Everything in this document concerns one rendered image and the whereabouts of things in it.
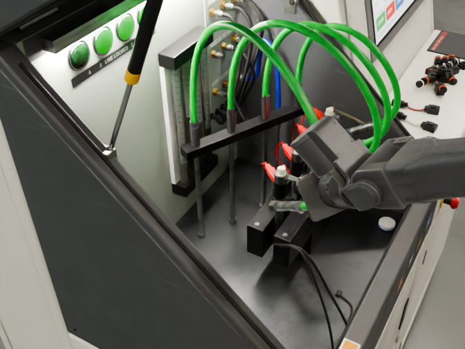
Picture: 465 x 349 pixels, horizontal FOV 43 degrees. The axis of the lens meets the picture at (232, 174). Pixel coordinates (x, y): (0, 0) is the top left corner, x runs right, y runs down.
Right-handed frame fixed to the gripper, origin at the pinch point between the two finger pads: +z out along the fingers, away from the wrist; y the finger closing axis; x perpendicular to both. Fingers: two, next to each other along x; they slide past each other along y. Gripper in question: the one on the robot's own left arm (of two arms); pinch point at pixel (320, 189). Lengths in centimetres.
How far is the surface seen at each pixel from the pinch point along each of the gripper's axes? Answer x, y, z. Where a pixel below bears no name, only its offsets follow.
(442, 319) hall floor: 74, -53, 120
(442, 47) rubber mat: -18, -72, 78
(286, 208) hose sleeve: 1.3, 4.8, 7.9
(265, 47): -23.6, 0.5, -5.1
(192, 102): -23.7, 11.2, 22.7
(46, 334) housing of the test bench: 9, 60, 44
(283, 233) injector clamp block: 7.4, 4.5, 25.1
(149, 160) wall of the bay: -17.2, 23.5, 32.8
